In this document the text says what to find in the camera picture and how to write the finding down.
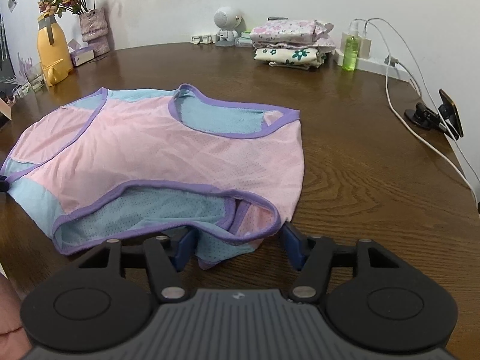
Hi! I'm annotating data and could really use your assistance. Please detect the pink blue purple garment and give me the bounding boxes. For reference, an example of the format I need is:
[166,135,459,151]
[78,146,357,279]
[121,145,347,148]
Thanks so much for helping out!
[1,84,304,267]

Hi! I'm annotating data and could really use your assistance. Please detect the clear glass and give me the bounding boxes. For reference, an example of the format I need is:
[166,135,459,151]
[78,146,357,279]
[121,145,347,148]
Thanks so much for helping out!
[25,63,45,93]

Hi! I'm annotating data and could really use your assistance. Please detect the yellow mug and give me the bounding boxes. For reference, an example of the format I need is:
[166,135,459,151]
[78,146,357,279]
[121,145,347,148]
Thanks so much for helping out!
[41,58,72,87]

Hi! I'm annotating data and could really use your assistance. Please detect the yellow thermos jug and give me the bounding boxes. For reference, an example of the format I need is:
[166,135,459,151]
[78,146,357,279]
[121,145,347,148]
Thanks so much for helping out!
[37,10,74,74]

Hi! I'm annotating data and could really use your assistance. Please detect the purple tissue box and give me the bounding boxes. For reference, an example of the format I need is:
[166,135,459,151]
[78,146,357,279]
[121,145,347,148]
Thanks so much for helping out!
[67,39,95,68]

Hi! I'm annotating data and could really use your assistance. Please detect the black phone holder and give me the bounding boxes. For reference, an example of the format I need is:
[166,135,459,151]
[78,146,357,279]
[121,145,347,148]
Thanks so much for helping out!
[403,89,464,141]

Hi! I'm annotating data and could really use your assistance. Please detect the white power strip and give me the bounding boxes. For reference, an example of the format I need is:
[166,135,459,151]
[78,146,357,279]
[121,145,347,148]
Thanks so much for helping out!
[334,30,410,82]

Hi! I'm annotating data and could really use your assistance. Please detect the green spray bottle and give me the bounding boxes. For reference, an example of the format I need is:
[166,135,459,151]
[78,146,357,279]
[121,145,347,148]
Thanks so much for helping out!
[343,21,360,72]

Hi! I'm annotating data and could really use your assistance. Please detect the cream green-flower folded cloth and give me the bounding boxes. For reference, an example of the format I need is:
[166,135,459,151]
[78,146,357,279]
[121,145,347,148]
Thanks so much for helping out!
[254,48,327,71]

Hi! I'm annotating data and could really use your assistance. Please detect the pink floral folded cloth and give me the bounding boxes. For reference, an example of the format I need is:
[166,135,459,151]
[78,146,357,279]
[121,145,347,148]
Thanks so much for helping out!
[250,19,335,50]

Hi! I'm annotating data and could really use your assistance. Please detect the white robot figurine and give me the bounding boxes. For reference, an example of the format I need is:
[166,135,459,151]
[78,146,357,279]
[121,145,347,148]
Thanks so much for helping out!
[214,7,242,47]

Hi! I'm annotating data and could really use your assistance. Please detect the small green white boxes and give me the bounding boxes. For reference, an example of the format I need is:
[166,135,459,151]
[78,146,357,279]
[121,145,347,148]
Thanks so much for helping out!
[235,32,253,48]

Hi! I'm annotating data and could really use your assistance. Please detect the white charging cable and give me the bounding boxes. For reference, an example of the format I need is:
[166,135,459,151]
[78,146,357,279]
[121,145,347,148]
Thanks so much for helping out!
[350,16,480,215]

